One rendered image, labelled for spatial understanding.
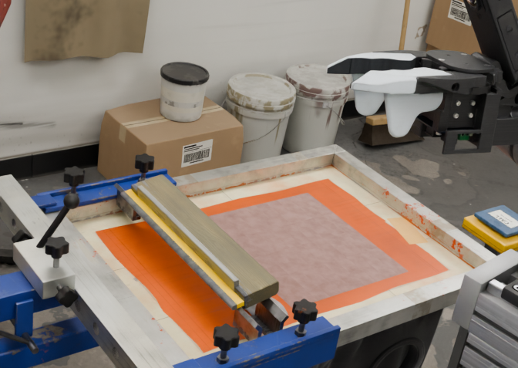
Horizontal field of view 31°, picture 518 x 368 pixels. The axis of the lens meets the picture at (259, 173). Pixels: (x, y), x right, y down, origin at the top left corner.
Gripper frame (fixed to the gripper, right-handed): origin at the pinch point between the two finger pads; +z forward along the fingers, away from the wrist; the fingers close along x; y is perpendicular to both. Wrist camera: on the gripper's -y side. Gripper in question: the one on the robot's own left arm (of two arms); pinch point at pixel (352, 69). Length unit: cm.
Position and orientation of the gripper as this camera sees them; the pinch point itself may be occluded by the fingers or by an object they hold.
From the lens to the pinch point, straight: 83.1
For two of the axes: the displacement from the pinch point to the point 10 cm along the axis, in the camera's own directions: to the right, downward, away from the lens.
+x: -3.5, -3.6, 8.6
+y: -0.9, 9.3, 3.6
